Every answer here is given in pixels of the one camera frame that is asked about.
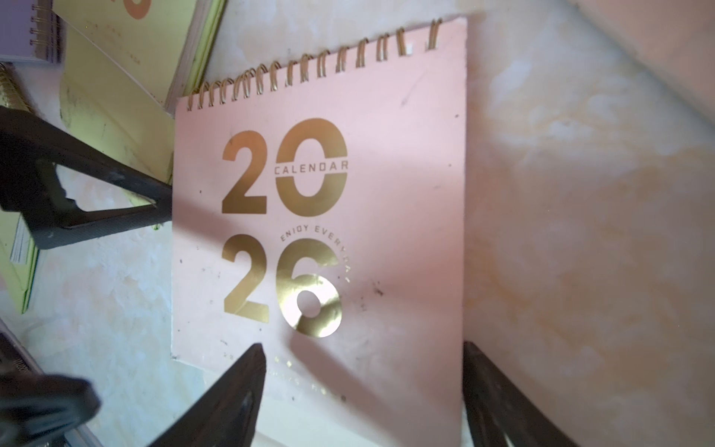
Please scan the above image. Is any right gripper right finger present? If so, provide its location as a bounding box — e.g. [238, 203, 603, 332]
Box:
[462, 341, 575, 446]

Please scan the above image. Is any purple calendar near shelf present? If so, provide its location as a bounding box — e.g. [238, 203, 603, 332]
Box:
[0, 0, 61, 64]

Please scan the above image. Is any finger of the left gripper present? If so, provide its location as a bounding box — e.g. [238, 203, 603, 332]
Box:
[0, 104, 174, 251]
[1, 335, 101, 446]

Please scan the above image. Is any green calendar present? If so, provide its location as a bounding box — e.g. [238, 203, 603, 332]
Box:
[53, 0, 225, 182]
[0, 60, 43, 314]

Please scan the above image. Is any pink calendar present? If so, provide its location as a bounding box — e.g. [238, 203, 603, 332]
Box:
[171, 18, 468, 446]
[573, 0, 714, 121]

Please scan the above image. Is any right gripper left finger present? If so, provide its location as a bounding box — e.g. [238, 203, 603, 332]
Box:
[152, 344, 266, 447]

